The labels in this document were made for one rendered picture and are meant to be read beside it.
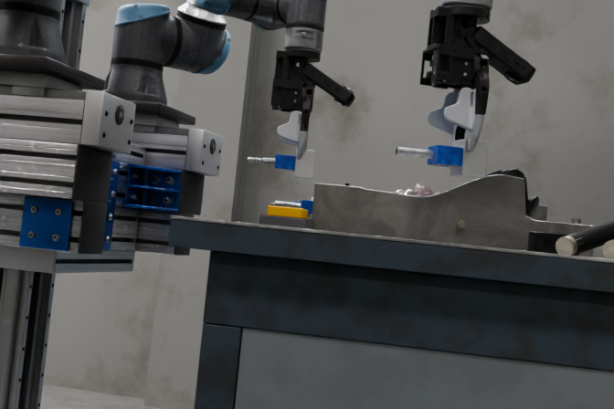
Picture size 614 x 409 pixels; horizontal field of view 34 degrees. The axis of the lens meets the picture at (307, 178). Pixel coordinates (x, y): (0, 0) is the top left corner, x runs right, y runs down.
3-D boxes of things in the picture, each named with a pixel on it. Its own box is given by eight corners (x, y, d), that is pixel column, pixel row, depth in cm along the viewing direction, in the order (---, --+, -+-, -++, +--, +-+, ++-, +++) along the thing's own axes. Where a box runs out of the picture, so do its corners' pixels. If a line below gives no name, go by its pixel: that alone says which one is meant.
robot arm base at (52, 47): (-43, 54, 173) (-36, -4, 173) (4, 70, 187) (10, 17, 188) (38, 59, 169) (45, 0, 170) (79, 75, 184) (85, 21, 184)
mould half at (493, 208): (310, 231, 186) (317, 158, 186) (331, 234, 211) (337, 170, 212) (592, 260, 177) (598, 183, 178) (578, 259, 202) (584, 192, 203)
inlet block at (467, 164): (400, 168, 147) (404, 131, 147) (389, 169, 152) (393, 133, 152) (484, 177, 150) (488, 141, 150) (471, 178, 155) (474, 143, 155)
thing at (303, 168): (245, 172, 197) (248, 144, 198) (247, 173, 202) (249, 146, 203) (312, 178, 197) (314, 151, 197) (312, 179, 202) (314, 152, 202)
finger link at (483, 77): (465, 120, 150) (465, 66, 153) (476, 121, 151) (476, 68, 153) (478, 110, 146) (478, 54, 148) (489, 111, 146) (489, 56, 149)
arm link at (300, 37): (323, 36, 205) (323, 28, 197) (321, 59, 205) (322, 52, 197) (286, 33, 205) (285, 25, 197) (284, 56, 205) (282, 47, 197)
